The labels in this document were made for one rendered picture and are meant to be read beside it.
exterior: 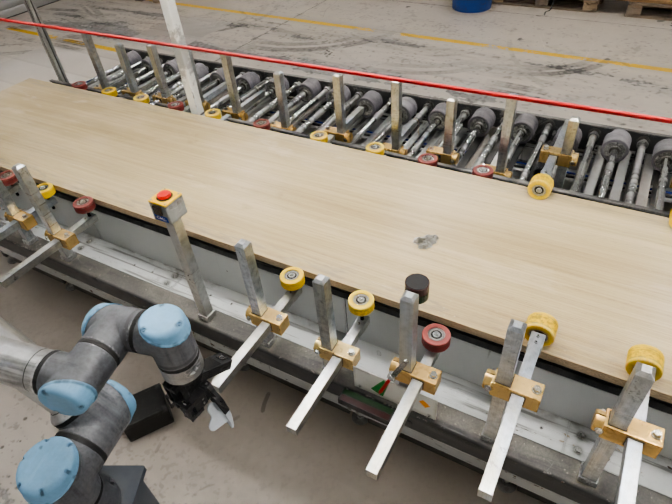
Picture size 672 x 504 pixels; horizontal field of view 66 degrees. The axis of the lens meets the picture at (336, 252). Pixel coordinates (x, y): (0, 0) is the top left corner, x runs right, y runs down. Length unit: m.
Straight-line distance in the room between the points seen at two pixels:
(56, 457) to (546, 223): 1.61
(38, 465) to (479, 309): 1.23
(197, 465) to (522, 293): 1.50
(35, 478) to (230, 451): 1.03
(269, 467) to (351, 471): 0.34
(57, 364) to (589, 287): 1.40
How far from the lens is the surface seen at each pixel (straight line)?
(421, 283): 1.26
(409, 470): 2.27
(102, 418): 1.59
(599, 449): 1.43
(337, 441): 2.33
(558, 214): 1.96
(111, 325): 1.13
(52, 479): 1.52
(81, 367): 1.09
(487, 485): 1.21
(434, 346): 1.46
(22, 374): 1.14
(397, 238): 1.77
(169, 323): 1.07
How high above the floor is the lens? 2.05
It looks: 42 degrees down
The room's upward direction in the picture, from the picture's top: 6 degrees counter-clockwise
